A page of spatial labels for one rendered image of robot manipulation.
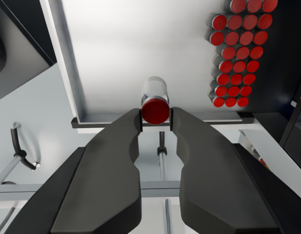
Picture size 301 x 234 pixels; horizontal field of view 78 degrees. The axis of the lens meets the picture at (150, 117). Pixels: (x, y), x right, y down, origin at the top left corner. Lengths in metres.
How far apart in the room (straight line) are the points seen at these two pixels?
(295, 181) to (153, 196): 0.94
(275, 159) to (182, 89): 0.22
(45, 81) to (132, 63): 1.19
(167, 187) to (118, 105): 0.92
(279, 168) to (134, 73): 0.32
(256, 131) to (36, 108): 1.49
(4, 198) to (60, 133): 0.56
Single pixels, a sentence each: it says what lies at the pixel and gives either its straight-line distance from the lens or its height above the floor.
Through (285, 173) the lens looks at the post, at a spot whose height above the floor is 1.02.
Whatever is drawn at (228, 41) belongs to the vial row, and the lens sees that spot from 0.34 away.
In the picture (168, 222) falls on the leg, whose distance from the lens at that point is 1.16.
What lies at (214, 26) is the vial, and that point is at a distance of 0.33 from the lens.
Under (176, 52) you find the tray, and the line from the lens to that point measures 0.37.
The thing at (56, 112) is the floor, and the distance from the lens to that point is 1.61.
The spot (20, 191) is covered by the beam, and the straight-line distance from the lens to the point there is 1.51.
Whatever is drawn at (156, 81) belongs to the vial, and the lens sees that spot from 0.15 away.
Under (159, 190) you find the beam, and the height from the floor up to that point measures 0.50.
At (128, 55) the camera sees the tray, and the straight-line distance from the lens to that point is 0.37.
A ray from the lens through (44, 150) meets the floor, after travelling 1.91.
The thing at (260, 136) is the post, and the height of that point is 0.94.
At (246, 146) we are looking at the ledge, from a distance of 0.54.
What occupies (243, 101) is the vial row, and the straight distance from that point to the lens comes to 0.39.
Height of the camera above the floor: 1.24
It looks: 58 degrees down
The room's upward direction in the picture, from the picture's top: 179 degrees clockwise
